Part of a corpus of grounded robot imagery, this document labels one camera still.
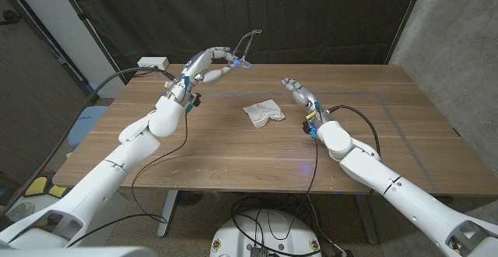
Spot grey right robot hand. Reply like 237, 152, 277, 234
281, 77, 334, 128

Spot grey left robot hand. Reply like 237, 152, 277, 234
165, 46, 251, 104

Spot white tissue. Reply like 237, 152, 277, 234
242, 99, 286, 129

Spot clear frame glasses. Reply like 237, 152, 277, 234
232, 29, 263, 70

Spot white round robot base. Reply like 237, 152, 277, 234
209, 209, 323, 257

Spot white power strip box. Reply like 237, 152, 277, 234
137, 56, 170, 72

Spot black backdrop curtain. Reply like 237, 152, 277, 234
54, 0, 426, 82

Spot blue stool seat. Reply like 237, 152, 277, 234
68, 105, 110, 151

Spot black round fan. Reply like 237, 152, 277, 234
177, 190, 204, 207

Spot dark grey table leg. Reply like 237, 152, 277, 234
354, 198, 381, 245

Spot light grey table leg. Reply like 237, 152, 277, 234
156, 189, 179, 238

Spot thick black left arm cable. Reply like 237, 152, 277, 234
0, 66, 177, 216

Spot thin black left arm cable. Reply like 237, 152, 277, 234
65, 111, 190, 248

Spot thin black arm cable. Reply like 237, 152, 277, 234
65, 111, 190, 248
267, 138, 318, 243

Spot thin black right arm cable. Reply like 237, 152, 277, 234
267, 138, 318, 243

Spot black wall rail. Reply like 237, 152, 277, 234
0, 0, 99, 103

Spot black wall hook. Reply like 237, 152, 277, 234
0, 10, 23, 26

